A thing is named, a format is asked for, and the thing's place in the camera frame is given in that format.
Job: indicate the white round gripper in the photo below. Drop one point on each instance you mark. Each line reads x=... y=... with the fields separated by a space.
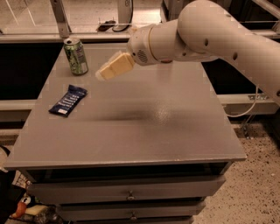
x=139 y=45

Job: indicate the green soda can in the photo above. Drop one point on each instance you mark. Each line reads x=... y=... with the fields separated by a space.
x=75 y=55

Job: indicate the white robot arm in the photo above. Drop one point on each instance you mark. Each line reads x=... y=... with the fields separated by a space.
x=203 y=31

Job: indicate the blue snack packet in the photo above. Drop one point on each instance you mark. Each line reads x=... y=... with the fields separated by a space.
x=69 y=101

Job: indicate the grey drawer cabinet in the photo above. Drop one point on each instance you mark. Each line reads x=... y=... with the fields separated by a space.
x=159 y=121

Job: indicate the metal railing bar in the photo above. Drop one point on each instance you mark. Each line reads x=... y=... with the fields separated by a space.
x=94 y=37

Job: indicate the upper drawer knob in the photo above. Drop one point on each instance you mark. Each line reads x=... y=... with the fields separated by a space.
x=130 y=196

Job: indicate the drawer knob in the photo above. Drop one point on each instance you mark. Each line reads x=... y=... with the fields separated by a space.
x=130 y=196
x=133 y=217

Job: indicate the upper grey drawer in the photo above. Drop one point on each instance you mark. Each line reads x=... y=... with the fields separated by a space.
x=118 y=190

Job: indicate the grey drawer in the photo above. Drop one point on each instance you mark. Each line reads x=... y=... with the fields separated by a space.
x=119 y=211
x=118 y=190

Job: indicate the lower drawer knob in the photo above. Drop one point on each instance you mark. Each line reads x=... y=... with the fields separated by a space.
x=133 y=217

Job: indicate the lower grey drawer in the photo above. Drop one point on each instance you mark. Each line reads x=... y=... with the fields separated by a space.
x=119 y=211

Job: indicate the penguin plush toy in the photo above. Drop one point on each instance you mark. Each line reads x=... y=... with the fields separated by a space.
x=24 y=206

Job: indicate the black bag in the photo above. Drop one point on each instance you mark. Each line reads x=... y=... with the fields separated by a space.
x=10 y=194

